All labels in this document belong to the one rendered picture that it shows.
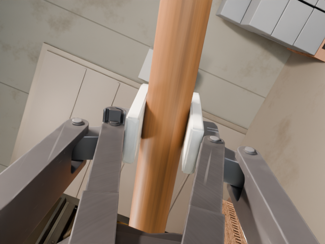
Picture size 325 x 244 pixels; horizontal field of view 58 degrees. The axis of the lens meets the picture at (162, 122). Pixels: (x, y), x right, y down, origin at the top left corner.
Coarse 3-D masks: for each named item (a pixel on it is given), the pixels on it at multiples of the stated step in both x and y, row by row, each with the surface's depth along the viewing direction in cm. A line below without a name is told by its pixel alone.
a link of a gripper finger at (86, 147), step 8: (128, 112) 19; (96, 128) 16; (88, 136) 15; (96, 136) 15; (80, 144) 15; (88, 144) 15; (96, 144) 15; (72, 152) 15; (80, 152) 15; (88, 152) 16
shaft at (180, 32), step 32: (160, 0) 17; (192, 0) 16; (160, 32) 17; (192, 32) 16; (160, 64) 17; (192, 64) 17; (160, 96) 18; (160, 128) 19; (160, 160) 20; (160, 192) 21; (160, 224) 22
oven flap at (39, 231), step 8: (64, 200) 207; (56, 208) 197; (48, 216) 192; (56, 216) 193; (40, 224) 185; (48, 224) 183; (32, 232) 179; (40, 232) 179; (32, 240) 173; (40, 240) 171
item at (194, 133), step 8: (192, 96) 21; (192, 104) 20; (200, 104) 20; (192, 112) 18; (200, 112) 19; (192, 120) 17; (200, 120) 17; (192, 128) 16; (200, 128) 16; (184, 136) 20; (192, 136) 16; (200, 136) 16; (184, 144) 19; (192, 144) 17; (184, 152) 18; (192, 152) 17; (184, 160) 17; (192, 160) 17; (184, 168) 17; (192, 168) 17
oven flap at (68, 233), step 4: (72, 216) 206; (68, 220) 202; (72, 220) 202; (68, 224) 199; (72, 224) 199; (64, 228) 195; (68, 228) 195; (64, 232) 192; (68, 232) 192; (60, 236) 189; (64, 236) 189; (68, 236) 189; (60, 240) 186
